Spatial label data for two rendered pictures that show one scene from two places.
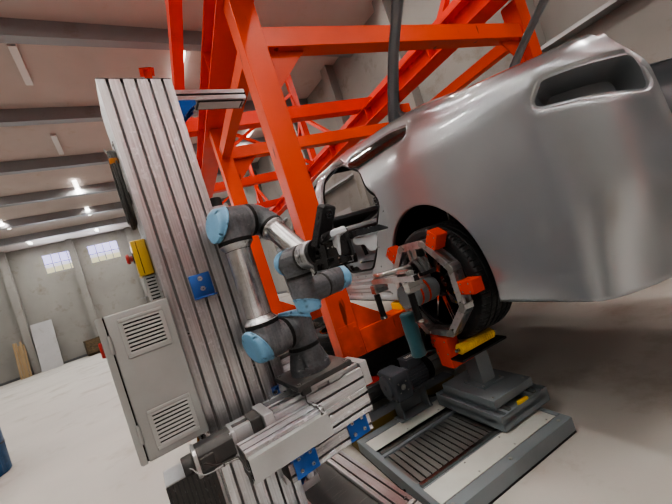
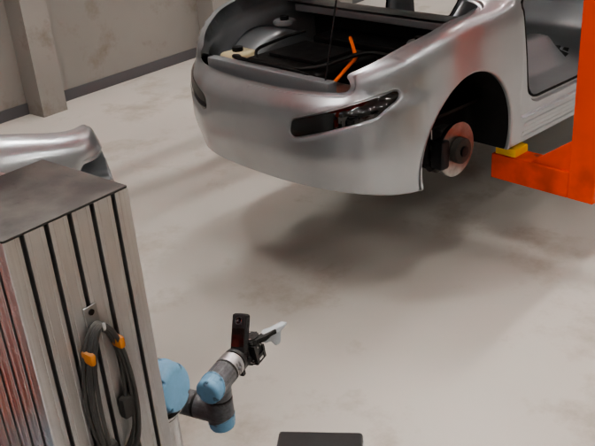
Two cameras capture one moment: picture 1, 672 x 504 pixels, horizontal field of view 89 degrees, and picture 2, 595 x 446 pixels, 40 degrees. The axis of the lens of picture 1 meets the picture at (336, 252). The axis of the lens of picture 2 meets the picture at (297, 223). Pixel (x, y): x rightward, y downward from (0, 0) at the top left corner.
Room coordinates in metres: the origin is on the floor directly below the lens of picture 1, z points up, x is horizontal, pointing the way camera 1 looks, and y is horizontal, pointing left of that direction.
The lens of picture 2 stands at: (1.31, 1.92, 2.56)
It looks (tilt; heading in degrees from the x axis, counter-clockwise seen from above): 26 degrees down; 252
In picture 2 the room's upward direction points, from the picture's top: 4 degrees counter-clockwise
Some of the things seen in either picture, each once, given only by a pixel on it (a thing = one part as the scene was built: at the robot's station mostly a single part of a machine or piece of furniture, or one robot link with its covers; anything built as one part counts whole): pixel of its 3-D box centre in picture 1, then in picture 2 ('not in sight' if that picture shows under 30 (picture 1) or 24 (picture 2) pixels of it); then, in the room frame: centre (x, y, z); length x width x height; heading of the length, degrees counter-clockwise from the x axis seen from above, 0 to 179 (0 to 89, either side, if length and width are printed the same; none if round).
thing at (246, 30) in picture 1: (293, 178); not in sight; (2.25, 0.11, 1.75); 0.19 x 0.16 x 2.45; 24
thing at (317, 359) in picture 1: (307, 355); not in sight; (1.28, 0.22, 0.87); 0.15 x 0.15 x 0.10
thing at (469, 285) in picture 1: (470, 285); not in sight; (1.65, -0.57, 0.85); 0.09 x 0.08 x 0.07; 24
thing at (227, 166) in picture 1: (246, 231); not in sight; (4.01, 0.92, 1.75); 0.19 x 0.19 x 2.45; 24
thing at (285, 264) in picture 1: (293, 261); (216, 382); (1.00, 0.13, 1.21); 0.11 x 0.08 x 0.09; 46
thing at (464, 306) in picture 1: (428, 287); not in sight; (1.93, -0.43, 0.85); 0.54 x 0.07 x 0.54; 24
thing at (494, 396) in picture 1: (478, 364); not in sight; (2.00, -0.59, 0.32); 0.40 x 0.30 x 0.28; 24
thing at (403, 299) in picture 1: (418, 292); not in sight; (1.90, -0.37, 0.85); 0.21 x 0.14 x 0.14; 114
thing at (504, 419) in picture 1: (488, 395); not in sight; (2.00, -0.59, 0.13); 0.50 x 0.36 x 0.10; 24
